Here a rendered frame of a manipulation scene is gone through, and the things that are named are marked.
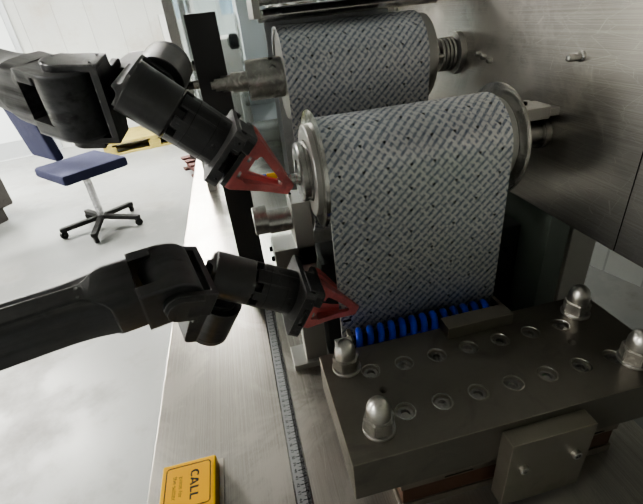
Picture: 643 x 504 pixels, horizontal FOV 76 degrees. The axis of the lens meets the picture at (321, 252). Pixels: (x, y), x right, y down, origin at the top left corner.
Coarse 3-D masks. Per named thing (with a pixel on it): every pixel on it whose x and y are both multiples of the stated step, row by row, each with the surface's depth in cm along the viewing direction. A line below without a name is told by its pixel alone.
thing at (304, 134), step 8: (504, 104) 52; (512, 112) 51; (512, 120) 51; (304, 128) 49; (512, 128) 51; (304, 136) 50; (312, 136) 48; (312, 144) 47; (312, 152) 47; (312, 160) 47; (512, 160) 52; (312, 168) 49; (320, 168) 47; (512, 168) 53; (320, 176) 48; (320, 184) 48; (320, 192) 48; (312, 200) 54; (320, 200) 49; (312, 208) 55; (320, 208) 50
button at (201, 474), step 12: (168, 468) 55; (180, 468) 54; (192, 468) 54; (204, 468) 54; (216, 468) 54; (168, 480) 53; (180, 480) 53; (192, 480) 53; (204, 480) 53; (216, 480) 53; (168, 492) 52; (180, 492) 52; (192, 492) 51; (204, 492) 51; (216, 492) 52
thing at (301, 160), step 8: (296, 144) 50; (304, 144) 50; (296, 152) 50; (304, 152) 50; (296, 160) 51; (304, 160) 49; (296, 168) 53; (304, 168) 49; (304, 176) 49; (312, 176) 49; (304, 184) 50; (312, 184) 50; (304, 192) 50; (312, 192) 51; (304, 200) 52
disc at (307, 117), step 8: (304, 112) 51; (304, 120) 52; (312, 120) 47; (312, 128) 47; (320, 136) 46; (320, 144) 46; (320, 152) 46; (320, 160) 46; (328, 176) 46; (328, 184) 46; (328, 192) 47; (328, 200) 47; (328, 208) 48; (320, 216) 54; (328, 216) 49
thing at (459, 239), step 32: (352, 224) 51; (384, 224) 52; (416, 224) 53; (448, 224) 54; (480, 224) 55; (352, 256) 53; (384, 256) 54; (416, 256) 55; (448, 256) 56; (480, 256) 58; (352, 288) 55; (384, 288) 57; (416, 288) 58; (448, 288) 59; (480, 288) 61; (352, 320) 58; (384, 320) 59
